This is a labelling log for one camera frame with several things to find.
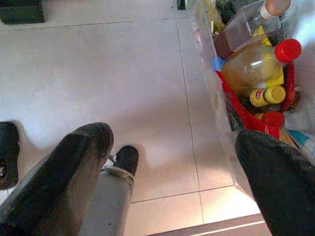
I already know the black box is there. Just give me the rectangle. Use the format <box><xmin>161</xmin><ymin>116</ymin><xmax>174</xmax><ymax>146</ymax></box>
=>
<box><xmin>0</xmin><ymin>0</ymin><xmax>45</xmax><ymax>25</ymax></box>

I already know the yellowish bottle with red cap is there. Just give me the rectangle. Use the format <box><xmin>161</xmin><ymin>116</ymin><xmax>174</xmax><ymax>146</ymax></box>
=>
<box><xmin>221</xmin><ymin>38</ymin><xmax>302</xmax><ymax>94</ymax></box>

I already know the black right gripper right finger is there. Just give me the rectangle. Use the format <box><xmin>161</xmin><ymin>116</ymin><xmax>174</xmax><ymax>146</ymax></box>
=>
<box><xmin>234</xmin><ymin>130</ymin><xmax>315</xmax><ymax>236</ymax></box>

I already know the jar with red lid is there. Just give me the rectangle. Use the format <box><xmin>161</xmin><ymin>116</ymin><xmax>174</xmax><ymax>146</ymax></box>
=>
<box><xmin>254</xmin><ymin>111</ymin><xmax>285</xmax><ymax>129</ymax></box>

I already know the red plastic bag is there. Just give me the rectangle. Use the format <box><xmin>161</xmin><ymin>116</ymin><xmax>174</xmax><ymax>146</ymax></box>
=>
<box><xmin>216</xmin><ymin>61</ymin><xmax>296</xmax><ymax>139</ymax></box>

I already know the bottle with tan cap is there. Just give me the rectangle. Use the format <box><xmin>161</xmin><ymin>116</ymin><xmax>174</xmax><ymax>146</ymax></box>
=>
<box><xmin>260</xmin><ymin>0</ymin><xmax>291</xmax><ymax>20</ymax></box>

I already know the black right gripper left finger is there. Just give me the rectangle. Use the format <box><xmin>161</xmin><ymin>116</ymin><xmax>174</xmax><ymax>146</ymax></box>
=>
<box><xmin>0</xmin><ymin>122</ymin><xmax>115</xmax><ymax>236</ymax></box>

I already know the clear fridge door shelf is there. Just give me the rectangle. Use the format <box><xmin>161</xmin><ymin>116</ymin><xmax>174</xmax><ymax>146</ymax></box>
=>
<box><xmin>189</xmin><ymin>0</ymin><xmax>315</xmax><ymax>200</ymax></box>

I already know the clear and brown box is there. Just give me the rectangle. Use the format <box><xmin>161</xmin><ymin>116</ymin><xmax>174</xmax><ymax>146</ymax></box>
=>
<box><xmin>213</xmin><ymin>0</ymin><xmax>284</xmax><ymax>60</ymax></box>

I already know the blue and white packet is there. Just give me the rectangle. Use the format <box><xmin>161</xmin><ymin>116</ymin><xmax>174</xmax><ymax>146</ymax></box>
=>
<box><xmin>287</xmin><ymin>129</ymin><xmax>315</xmax><ymax>159</ymax></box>

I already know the small yellow jar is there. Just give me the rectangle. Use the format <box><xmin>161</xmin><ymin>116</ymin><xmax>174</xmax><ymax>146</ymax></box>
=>
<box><xmin>249</xmin><ymin>85</ymin><xmax>287</xmax><ymax>108</ymax></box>

